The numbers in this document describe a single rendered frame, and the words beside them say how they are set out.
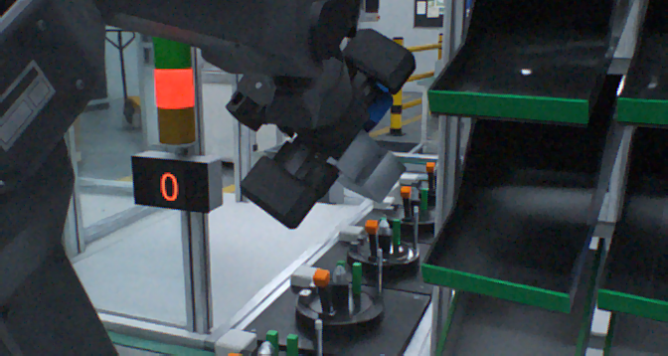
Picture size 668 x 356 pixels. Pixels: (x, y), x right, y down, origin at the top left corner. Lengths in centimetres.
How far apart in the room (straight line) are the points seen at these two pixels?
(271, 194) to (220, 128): 555
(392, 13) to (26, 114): 1191
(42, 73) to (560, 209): 56
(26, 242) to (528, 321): 58
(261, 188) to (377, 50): 16
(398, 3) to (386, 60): 1147
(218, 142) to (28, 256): 592
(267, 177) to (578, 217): 31
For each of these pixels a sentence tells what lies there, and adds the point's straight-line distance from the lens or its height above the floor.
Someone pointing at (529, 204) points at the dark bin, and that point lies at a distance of 69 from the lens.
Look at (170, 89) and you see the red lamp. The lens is 88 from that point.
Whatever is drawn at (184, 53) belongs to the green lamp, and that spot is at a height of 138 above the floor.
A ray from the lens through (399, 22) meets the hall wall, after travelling 1202.
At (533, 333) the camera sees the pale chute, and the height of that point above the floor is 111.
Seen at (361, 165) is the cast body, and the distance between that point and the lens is 60.
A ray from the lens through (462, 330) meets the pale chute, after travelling 73.
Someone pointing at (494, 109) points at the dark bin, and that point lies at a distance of 55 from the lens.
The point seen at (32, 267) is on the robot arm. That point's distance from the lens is 23.
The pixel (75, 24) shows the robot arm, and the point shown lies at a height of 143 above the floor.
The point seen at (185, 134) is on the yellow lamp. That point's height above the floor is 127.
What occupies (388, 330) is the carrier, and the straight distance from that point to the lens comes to 100.
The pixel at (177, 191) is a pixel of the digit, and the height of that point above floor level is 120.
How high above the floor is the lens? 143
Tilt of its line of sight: 14 degrees down
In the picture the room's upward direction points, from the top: straight up
